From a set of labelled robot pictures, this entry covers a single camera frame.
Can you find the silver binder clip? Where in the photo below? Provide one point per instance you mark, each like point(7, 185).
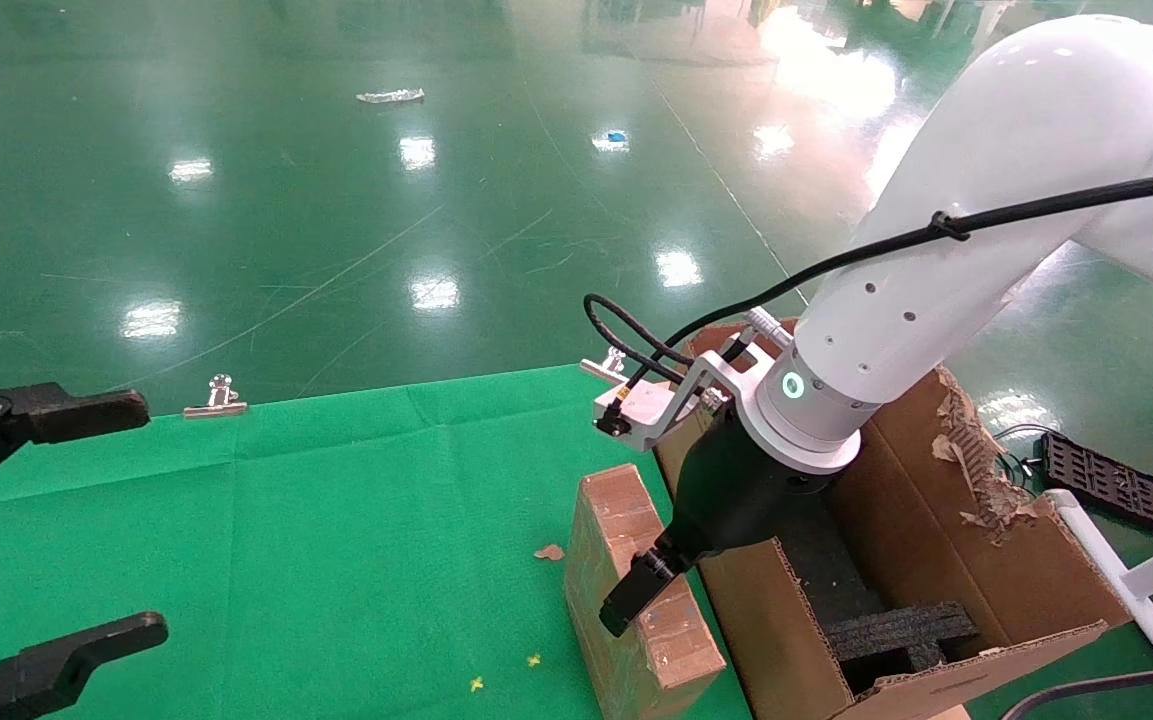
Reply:
point(598, 368)
point(216, 403)

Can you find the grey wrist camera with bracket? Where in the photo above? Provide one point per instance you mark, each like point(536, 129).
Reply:
point(651, 405)

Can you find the black plastic grid tray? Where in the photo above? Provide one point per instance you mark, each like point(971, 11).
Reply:
point(1111, 482)

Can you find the white pipe frame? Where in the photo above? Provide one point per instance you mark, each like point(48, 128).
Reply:
point(1151, 590)

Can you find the black foam insert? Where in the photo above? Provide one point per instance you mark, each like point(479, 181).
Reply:
point(901, 635)

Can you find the blue floor litter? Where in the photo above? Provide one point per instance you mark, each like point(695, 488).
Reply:
point(616, 136)

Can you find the small torn cardboard scrap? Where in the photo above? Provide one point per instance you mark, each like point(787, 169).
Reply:
point(548, 552)

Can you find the green table cloth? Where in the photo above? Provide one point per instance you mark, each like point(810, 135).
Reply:
point(286, 540)

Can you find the small brown cardboard box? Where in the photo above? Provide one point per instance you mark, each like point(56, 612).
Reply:
point(621, 520)

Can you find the large open cardboard carton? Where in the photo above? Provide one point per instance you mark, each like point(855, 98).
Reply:
point(1026, 580)

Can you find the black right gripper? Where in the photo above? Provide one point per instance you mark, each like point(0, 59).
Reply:
point(731, 500)

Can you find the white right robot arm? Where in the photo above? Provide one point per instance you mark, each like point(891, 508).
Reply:
point(996, 200)

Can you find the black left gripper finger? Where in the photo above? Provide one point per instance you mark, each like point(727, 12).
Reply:
point(56, 412)
point(46, 670)

